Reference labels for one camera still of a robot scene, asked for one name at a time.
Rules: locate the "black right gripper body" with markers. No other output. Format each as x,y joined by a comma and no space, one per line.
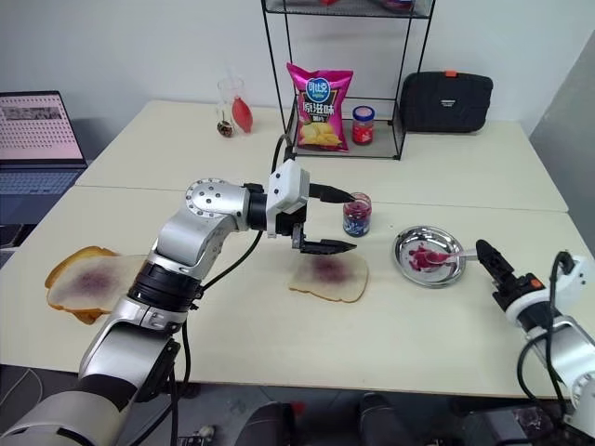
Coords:
519,285

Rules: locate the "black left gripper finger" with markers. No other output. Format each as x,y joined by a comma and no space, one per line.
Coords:
331,192
327,246

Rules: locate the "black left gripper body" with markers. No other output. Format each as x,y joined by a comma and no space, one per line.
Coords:
292,222

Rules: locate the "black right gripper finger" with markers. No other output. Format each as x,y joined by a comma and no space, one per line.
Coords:
489,266
498,259

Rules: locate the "small white spoon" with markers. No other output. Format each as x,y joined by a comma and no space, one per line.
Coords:
458,255

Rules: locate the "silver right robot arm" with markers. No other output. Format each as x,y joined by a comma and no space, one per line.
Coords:
576,353

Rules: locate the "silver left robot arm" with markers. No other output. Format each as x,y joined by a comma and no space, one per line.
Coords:
186,241

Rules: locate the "jam-stained white bread slice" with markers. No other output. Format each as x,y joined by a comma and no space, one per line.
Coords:
93,283
334,279

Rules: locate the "small glass jam jar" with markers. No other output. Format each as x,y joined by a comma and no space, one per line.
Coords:
357,218

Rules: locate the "red jam blob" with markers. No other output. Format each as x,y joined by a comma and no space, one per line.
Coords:
425,258

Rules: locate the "brown-crusted bread slice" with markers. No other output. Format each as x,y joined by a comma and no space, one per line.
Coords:
81,255

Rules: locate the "red sauce jar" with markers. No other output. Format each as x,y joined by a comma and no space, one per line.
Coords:
363,127

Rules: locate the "round steel plate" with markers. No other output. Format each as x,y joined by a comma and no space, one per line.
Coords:
409,274

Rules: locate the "pink potato chips bag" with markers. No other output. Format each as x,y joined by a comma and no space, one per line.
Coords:
321,111

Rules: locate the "small round dark object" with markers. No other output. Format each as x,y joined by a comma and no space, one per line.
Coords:
225,128

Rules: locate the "red teardrop-shaped object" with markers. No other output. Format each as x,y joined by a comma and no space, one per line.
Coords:
243,116

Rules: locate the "grey panel board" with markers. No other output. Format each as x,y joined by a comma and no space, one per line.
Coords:
567,139

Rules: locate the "clear glass cup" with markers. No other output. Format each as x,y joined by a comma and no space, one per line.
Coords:
228,90

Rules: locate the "black zippered carrying case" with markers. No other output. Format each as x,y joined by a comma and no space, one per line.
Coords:
446,102

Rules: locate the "dark rounded shape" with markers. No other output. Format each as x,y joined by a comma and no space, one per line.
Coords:
265,425

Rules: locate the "open laptop computer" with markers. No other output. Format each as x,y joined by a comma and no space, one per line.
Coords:
35,135

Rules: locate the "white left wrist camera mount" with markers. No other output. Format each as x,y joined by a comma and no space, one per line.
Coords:
288,181

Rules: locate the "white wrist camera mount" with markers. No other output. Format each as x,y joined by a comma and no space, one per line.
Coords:
288,181
578,279

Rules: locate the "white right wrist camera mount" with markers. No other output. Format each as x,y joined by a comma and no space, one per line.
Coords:
578,279

